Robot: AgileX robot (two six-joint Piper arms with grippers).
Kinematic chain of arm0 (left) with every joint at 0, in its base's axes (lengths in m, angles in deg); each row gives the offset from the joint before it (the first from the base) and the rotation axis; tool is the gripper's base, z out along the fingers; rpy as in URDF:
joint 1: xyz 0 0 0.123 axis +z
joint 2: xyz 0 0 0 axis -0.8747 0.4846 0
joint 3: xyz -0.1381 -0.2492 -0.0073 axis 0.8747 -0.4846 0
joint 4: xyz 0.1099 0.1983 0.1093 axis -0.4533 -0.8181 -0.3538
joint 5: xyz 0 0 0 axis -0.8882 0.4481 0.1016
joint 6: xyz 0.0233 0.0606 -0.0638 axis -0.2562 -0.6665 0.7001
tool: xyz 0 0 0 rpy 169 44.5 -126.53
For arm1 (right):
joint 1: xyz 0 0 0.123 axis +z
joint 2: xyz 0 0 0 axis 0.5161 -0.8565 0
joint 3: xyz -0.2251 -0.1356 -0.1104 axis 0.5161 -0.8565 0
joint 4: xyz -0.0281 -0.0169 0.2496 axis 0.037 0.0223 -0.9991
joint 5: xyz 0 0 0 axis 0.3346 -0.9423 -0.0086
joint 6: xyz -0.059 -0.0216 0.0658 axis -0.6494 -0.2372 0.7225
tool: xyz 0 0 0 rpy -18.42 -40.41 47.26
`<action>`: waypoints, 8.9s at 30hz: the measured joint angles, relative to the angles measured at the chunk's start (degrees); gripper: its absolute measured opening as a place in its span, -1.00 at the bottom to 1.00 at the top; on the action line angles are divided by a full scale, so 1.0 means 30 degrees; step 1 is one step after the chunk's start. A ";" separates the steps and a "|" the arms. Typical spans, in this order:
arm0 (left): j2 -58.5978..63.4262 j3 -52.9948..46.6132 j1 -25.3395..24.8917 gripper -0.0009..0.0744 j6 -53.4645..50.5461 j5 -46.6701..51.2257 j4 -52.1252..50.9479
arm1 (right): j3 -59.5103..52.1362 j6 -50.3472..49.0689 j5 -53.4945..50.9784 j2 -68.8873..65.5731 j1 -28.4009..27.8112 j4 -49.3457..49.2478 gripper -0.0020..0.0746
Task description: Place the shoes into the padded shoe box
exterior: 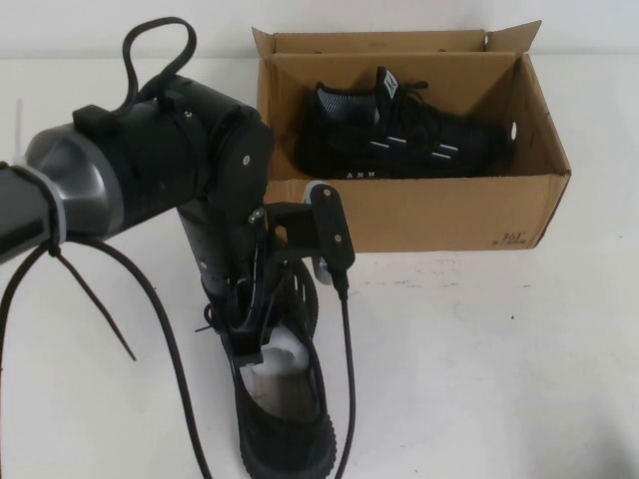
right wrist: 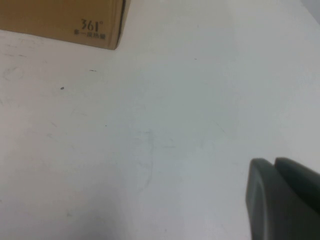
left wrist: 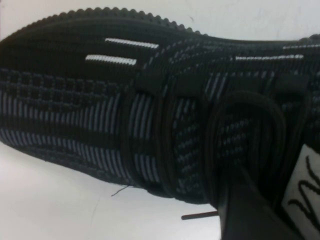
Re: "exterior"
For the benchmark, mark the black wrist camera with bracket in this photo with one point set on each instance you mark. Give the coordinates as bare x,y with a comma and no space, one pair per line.
329,224

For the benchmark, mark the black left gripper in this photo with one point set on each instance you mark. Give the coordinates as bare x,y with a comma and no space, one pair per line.
224,249

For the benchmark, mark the brown cardboard shoe box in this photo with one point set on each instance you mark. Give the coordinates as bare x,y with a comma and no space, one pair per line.
424,219

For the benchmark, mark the black knit sneaker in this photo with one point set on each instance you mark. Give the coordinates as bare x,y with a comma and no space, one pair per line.
424,135
279,439

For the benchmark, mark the grey zip tie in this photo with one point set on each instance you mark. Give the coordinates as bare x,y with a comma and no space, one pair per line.
54,214

